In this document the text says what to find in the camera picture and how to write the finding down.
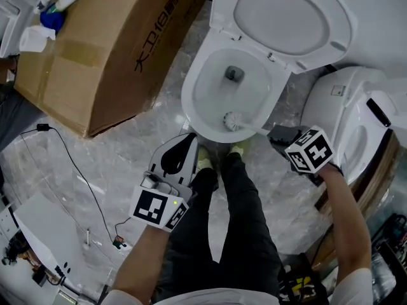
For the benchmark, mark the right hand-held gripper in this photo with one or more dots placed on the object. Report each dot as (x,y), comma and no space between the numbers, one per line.
(313,151)

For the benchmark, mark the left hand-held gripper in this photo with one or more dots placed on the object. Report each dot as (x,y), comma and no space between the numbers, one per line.
(149,206)

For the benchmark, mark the white toilet brush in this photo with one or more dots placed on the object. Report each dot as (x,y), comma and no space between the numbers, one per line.
(232,121)

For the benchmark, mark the white toilet with raised lid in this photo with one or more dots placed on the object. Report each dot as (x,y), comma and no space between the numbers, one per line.
(280,21)

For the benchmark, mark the person's right forearm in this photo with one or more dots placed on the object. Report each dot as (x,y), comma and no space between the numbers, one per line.
(349,221)

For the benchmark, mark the person's left forearm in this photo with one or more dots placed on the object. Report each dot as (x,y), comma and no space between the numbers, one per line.
(140,262)

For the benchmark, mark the white smart toilet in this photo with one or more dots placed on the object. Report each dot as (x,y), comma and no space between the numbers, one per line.
(334,113)

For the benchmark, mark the person's left shoe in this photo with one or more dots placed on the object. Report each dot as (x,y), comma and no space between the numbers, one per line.
(203,159)

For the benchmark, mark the person's shoe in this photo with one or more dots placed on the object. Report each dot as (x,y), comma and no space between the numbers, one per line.
(203,159)
(239,146)

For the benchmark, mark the person's right shoe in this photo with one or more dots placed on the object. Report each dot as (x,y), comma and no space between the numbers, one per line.
(239,146)

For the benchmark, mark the person's left leg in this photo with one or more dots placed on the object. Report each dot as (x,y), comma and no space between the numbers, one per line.
(190,234)

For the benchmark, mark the person's leg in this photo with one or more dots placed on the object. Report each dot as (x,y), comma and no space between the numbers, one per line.
(190,234)
(248,227)

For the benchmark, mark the person's right leg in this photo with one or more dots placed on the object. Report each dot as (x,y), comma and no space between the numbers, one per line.
(248,227)

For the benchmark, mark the small white stick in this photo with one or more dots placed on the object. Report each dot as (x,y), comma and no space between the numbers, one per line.
(87,240)

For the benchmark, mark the brown cardboard box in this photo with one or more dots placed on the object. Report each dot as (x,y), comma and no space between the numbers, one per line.
(105,59)

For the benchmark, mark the black power adapter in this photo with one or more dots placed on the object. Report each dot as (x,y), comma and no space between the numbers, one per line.
(43,127)

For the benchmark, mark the white cabinet with black marks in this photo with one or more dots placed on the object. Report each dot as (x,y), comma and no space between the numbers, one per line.
(47,230)

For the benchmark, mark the black bag with yellow marks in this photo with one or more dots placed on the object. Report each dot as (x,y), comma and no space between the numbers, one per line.
(302,284)

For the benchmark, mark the person's white shirt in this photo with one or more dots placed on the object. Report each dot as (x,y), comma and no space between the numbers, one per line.
(353,288)

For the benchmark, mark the white tissue roll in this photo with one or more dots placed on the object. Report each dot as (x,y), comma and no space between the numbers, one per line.
(33,40)

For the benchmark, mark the blue cloth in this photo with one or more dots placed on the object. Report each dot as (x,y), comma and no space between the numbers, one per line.
(52,19)

